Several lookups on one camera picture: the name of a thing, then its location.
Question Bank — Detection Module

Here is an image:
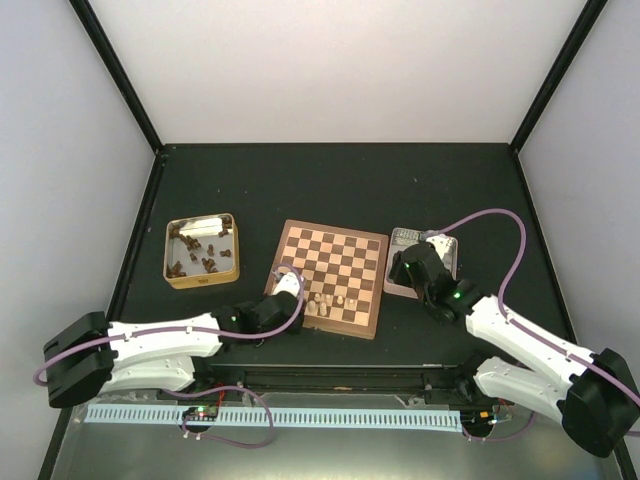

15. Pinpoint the second left white arm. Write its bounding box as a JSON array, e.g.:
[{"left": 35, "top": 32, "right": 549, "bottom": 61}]
[{"left": 99, "top": 356, "right": 195, "bottom": 395}]

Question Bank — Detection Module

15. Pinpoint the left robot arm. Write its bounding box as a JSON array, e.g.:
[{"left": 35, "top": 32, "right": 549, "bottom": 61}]
[{"left": 33, "top": 291, "right": 305, "bottom": 409}]

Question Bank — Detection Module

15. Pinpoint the second right white arm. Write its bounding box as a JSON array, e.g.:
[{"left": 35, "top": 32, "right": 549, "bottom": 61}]
[{"left": 389, "top": 243, "right": 575, "bottom": 423}]

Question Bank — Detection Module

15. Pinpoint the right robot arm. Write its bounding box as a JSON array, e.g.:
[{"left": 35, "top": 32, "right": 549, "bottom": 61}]
[{"left": 389, "top": 242, "right": 639, "bottom": 458}]

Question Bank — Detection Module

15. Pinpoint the pink tin with light pieces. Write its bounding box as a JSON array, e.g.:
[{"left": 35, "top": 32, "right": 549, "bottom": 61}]
[{"left": 383, "top": 227, "right": 459, "bottom": 299}]

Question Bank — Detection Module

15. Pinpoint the wooden chess board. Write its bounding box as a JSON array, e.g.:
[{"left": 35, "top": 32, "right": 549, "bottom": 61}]
[{"left": 273, "top": 219, "right": 389, "bottom": 340}]

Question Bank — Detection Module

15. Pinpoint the gold tin with dark pieces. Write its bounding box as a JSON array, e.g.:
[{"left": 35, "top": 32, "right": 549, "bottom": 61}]
[{"left": 163, "top": 212, "right": 240, "bottom": 290}]

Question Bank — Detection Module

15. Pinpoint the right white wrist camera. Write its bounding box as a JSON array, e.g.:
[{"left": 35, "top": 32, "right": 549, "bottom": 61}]
[{"left": 425, "top": 234, "right": 458, "bottom": 264}]

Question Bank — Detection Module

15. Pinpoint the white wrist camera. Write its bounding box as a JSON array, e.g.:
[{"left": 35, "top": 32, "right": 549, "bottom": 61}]
[
  {"left": 425, "top": 234, "right": 458, "bottom": 264},
  {"left": 270, "top": 270, "right": 305, "bottom": 299}
]

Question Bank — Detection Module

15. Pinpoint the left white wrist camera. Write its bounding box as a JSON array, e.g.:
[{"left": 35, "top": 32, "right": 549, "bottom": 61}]
[{"left": 270, "top": 270, "right": 305, "bottom": 299}]

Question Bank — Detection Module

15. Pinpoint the purple cable loop front left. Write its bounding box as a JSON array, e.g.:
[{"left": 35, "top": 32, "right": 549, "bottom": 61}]
[{"left": 180, "top": 385, "right": 275, "bottom": 449}]

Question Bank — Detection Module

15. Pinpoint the light blue cable duct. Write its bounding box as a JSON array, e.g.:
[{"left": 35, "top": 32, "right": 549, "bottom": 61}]
[{"left": 84, "top": 404, "right": 462, "bottom": 433}]

